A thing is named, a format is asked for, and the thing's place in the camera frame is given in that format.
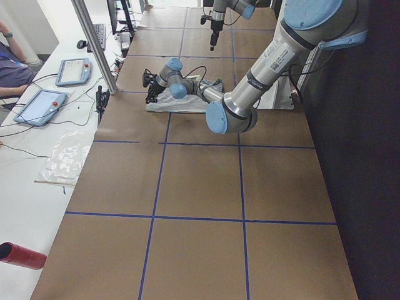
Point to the near teach pendant tablet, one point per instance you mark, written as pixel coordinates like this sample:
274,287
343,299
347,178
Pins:
41,108

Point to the aluminium frame post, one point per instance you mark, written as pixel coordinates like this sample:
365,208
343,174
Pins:
87,26

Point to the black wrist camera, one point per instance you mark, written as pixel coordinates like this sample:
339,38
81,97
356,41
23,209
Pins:
148,78
204,19

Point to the teach pendant tablet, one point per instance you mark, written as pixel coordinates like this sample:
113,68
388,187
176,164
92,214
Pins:
73,72
41,108

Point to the black monitor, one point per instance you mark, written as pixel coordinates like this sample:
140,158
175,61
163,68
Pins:
113,15

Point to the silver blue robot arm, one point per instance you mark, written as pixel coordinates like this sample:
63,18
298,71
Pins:
244,8
305,25

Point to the clear plastic bag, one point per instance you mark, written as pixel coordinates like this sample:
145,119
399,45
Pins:
67,159

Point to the black clamp tool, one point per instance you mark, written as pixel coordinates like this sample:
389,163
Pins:
102,98

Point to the red cylinder bottle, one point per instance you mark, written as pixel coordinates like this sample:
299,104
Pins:
21,256

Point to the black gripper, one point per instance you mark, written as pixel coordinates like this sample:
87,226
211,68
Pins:
215,27
153,87

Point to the black keyboard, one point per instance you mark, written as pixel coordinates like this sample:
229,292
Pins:
100,32

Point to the navy white striped polo shirt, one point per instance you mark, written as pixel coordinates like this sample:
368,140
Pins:
166,103

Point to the far teach pendant tablet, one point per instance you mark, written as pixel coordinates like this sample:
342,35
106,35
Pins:
73,72

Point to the seated person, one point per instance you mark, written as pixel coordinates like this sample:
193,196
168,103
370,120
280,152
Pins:
16,75

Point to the black computer mouse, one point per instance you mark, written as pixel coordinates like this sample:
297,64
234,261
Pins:
81,44

